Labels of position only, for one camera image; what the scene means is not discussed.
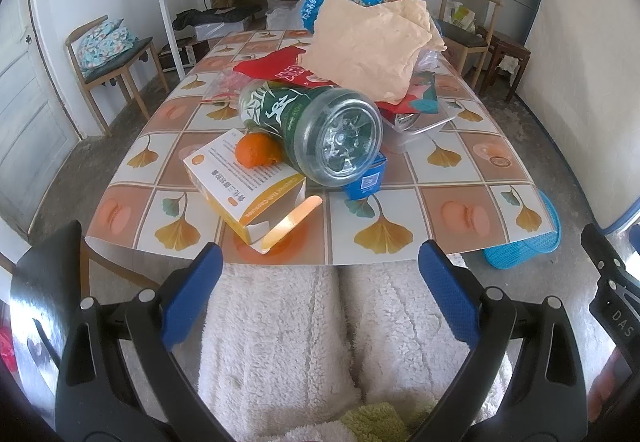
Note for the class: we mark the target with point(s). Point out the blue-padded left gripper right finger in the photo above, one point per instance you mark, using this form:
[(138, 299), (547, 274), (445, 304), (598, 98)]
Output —
[(546, 396)]

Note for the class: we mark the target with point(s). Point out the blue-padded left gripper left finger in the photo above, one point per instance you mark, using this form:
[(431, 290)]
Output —
[(95, 398)]

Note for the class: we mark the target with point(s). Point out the white yellow medicine box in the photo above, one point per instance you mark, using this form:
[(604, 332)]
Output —
[(262, 205)]

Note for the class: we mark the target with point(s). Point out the blue toothpaste box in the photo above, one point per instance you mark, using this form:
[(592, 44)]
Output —
[(369, 182)]

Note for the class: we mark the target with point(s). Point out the green label plastic bottle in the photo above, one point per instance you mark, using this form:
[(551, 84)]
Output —
[(331, 134)]

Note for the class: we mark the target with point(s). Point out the brown paper bag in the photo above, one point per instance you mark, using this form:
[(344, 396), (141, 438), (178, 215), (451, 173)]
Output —
[(372, 50)]

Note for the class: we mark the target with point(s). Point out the red snack bag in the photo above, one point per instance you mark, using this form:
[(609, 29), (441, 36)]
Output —
[(330, 82)]

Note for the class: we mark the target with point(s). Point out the blue plastic trash basket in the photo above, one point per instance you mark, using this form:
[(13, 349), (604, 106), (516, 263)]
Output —
[(513, 254)]

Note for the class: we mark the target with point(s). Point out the person's right hand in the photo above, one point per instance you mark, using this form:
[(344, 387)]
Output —
[(615, 372)]

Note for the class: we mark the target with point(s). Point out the patterned tablecloth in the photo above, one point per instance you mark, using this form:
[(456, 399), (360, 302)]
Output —
[(466, 189)]

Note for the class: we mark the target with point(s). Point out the white mattress blue trim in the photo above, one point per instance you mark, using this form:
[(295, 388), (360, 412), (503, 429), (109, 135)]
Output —
[(583, 86)]

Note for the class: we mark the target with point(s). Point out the white door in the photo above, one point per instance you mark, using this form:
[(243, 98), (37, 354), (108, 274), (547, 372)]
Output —
[(36, 134)]

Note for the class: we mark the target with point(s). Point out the dark wooden stool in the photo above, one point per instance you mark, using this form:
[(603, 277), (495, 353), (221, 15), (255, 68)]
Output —
[(503, 47)]

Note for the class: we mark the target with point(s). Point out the orange tangerine peel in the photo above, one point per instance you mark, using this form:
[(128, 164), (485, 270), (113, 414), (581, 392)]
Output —
[(258, 149)]

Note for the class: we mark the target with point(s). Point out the wooden chair black seat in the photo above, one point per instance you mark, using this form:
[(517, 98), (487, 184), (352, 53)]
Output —
[(465, 42)]

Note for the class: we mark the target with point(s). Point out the wooden chair with cushion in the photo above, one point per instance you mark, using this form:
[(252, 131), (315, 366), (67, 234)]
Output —
[(117, 71)]

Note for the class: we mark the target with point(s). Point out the floral pillow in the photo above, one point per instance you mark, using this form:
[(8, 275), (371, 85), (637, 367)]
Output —
[(104, 43)]

